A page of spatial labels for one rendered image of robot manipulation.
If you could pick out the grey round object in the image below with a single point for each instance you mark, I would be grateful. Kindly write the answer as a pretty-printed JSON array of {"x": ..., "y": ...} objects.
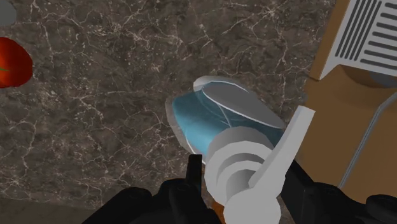
[{"x": 6, "y": 11}]

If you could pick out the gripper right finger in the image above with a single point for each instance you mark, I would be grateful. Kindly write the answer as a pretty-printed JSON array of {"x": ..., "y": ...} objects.
[{"x": 316, "y": 204}]

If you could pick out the blue spray bottle white trigger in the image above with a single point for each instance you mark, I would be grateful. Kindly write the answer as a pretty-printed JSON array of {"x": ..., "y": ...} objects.
[{"x": 201, "y": 121}]

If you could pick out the red tomato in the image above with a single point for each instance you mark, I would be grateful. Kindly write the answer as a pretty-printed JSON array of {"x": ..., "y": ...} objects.
[{"x": 14, "y": 63}]

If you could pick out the brown coffee machine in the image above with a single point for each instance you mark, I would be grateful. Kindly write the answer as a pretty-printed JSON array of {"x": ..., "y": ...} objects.
[{"x": 338, "y": 124}]

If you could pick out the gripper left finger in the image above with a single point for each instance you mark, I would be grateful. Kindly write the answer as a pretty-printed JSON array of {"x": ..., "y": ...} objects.
[{"x": 176, "y": 201}]

